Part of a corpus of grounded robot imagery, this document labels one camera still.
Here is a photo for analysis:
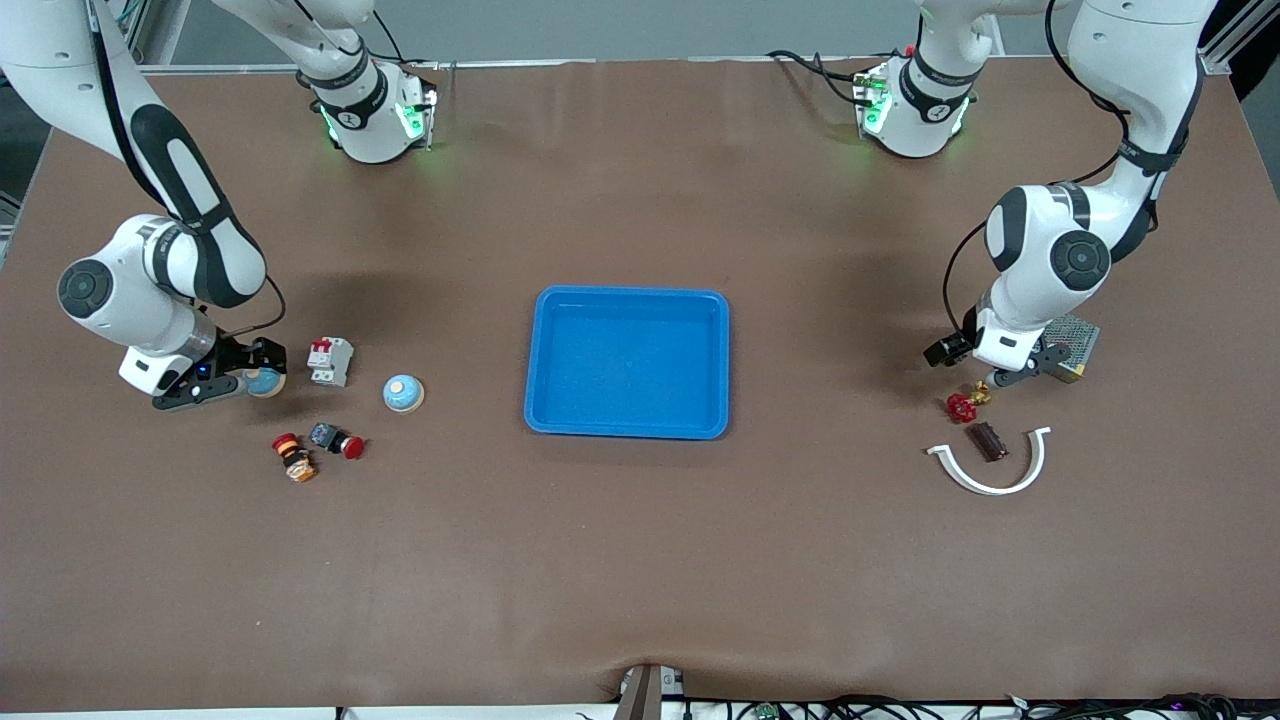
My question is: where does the blue plastic tray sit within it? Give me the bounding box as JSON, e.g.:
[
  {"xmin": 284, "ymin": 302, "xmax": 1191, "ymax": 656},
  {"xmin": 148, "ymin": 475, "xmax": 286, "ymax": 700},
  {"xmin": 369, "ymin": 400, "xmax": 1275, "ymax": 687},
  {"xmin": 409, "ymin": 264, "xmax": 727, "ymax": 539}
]
[{"xmin": 524, "ymin": 285, "xmax": 732, "ymax": 441}]

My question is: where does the white circuit breaker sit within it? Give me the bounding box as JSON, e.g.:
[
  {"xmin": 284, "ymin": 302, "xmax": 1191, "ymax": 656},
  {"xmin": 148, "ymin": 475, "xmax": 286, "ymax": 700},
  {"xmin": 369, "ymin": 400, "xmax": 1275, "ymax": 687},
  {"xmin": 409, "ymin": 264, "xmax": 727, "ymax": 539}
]
[{"xmin": 307, "ymin": 337, "xmax": 355, "ymax": 388}]

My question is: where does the metal mesh power supply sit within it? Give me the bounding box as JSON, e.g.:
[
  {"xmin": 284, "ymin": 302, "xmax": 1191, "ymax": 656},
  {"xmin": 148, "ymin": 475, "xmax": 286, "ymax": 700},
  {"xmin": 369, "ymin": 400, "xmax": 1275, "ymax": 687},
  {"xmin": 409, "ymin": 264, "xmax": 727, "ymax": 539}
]
[{"xmin": 1045, "ymin": 313, "xmax": 1102, "ymax": 384}]

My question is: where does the orange and red push button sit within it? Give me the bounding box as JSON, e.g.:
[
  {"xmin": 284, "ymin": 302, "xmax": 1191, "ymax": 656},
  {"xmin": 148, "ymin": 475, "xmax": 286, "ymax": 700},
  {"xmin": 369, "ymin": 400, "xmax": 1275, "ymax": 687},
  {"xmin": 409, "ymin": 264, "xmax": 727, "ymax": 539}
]
[{"xmin": 271, "ymin": 432, "xmax": 319, "ymax": 484}]

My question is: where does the red emergency stop button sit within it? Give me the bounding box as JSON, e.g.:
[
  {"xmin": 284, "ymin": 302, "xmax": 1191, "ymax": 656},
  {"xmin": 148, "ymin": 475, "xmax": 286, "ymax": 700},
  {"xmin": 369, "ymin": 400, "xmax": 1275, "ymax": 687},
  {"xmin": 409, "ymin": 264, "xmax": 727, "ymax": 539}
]
[{"xmin": 309, "ymin": 422, "xmax": 366, "ymax": 461}]

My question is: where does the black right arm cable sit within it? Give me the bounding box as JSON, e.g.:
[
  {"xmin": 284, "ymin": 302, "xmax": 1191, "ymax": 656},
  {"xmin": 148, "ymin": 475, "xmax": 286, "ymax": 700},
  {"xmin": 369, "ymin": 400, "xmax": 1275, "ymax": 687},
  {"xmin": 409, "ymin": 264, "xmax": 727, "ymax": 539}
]
[{"xmin": 88, "ymin": 0, "xmax": 288, "ymax": 338}]

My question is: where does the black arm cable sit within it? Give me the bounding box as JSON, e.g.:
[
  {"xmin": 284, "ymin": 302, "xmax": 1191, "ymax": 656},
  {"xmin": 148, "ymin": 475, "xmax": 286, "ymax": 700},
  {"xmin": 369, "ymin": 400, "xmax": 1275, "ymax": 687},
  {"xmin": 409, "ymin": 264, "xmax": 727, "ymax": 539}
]
[
  {"xmin": 943, "ymin": 0, "xmax": 1136, "ymax": 341},
  {"xmin": 88, "ymin": 0, "xmax": 288, "ymax": 338}
]

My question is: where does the brass valve with red handle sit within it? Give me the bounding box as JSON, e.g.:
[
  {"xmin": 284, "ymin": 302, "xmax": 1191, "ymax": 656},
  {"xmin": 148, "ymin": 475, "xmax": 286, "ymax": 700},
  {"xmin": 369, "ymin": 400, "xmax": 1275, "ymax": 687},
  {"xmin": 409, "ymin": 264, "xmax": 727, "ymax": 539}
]
[{"xmin": 946, "ymin": 380, "xmax": 994, "ymax": 424}]

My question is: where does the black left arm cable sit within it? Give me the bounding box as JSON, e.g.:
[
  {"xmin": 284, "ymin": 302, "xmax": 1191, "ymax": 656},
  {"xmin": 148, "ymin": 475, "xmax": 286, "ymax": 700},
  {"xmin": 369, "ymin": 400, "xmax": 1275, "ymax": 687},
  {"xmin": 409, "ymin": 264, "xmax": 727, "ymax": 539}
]
[{"xmin": 943, "ymin": 0, "xmax": 1136, "ymax": 341}]

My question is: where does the white half-ring pipe clamp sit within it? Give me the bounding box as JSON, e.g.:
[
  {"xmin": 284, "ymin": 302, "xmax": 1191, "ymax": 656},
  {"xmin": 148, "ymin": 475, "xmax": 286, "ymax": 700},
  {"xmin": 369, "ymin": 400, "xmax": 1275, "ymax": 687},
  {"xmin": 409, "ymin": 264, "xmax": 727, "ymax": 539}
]
[{"xmin": 926, "ymin": 426, "xmax": 1053, "ymax": 497}]

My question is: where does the black base cable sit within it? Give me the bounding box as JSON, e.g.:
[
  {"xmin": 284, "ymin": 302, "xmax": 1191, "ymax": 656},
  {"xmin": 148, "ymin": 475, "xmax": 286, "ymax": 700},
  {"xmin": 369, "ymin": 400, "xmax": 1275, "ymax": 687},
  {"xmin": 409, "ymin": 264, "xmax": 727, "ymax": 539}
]
[{"xmin": 766, "ymin": 48, "xmax": 873, "ymax": 107}]

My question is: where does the aluminium frame structure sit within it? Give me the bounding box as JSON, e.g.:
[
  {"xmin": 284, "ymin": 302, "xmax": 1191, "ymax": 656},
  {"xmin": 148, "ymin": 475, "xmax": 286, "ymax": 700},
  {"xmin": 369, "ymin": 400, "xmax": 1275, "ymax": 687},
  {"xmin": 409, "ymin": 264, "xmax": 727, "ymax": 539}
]
[{"xmin": 120, "ymin": 0, "xmax": 193, "ymax": 71}]

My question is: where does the aluminium frame post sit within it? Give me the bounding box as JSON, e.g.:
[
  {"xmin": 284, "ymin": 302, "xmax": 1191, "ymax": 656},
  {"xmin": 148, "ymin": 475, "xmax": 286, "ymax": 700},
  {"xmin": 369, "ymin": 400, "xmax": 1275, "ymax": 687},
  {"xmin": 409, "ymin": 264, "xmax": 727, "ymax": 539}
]
[{"xmin": 1198, "ymin": 28, "xmax": 1263, "ymax": 76}]

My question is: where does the aluminium camera stand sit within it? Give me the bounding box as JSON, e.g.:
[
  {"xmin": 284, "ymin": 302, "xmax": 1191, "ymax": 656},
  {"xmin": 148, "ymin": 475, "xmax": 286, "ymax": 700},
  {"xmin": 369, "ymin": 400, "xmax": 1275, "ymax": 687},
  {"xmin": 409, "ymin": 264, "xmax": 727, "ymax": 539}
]
[{"xmin": 612, "ymin": 663, "xmax": 687, "ymax": 720}]

